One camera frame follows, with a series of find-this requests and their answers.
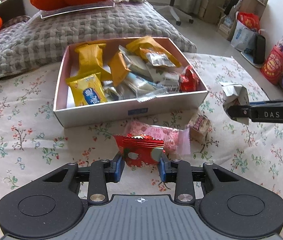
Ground wooden desk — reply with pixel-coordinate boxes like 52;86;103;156
198;0;268;40

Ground yellow blue-label snack packet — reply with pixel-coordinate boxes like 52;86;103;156
65;72;107;107

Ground white green snack packets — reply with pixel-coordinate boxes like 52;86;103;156
102;46;181;102

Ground grey checkered quilt cushion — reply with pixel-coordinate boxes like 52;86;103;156
0;0;197;78

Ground pink white shallow box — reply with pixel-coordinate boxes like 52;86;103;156
54;44;208;128

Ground gold bar snack packet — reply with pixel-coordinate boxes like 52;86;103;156
108;51;131;87

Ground red bag on white bag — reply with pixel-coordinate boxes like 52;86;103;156
237;12;260;31

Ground pink round-label snack packet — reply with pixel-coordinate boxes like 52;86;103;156
124;120;191;155

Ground floral tablecloth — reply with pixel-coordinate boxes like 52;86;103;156
0;54;283;237

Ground red gift bag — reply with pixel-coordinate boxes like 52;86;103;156
261;45;283;85

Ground red white candy packet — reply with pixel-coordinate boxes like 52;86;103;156
113;134;166;167

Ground white blue shopping bag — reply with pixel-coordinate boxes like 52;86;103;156
230;20;256;53

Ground red snack packet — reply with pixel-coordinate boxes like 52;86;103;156
179;65;200;93

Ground dark grey sofa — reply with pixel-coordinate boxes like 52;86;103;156
0;0;39;23

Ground beige small snack packet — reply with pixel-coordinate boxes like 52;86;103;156
188;112;210;142

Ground clear acrylic tray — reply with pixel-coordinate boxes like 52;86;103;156
40;0;115;19

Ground black bag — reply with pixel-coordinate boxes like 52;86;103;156
253;34;266;64

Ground orange white snack packet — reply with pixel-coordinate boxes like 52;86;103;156
139;48;176;67

